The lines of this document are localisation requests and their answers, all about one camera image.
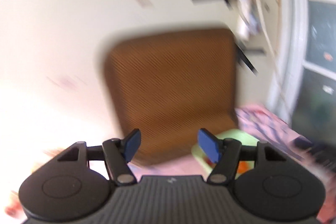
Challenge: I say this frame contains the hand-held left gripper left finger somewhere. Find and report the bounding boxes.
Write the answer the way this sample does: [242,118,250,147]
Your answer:
[52,128,142,186]

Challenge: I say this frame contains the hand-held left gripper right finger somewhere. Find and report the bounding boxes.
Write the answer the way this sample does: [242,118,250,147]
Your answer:
[197,128,285,185]

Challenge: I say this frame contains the light green plastic basin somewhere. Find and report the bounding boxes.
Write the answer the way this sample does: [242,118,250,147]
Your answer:
[191,128,263,180]

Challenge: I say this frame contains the mandarin orange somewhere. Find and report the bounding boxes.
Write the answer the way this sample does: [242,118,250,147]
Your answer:
[238,161,255,174]

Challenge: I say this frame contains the pink printed bed sheet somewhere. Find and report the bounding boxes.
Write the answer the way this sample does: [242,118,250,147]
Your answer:
[0,105,336,224]

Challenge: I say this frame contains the brown woven seat mat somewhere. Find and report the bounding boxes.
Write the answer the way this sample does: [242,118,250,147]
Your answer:
[104,28,240,165]

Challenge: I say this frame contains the white power cable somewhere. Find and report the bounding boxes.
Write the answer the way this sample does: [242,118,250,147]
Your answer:
[256,0,289,119]

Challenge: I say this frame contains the white window frame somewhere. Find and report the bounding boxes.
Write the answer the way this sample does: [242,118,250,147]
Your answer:
[268,0,336,119]

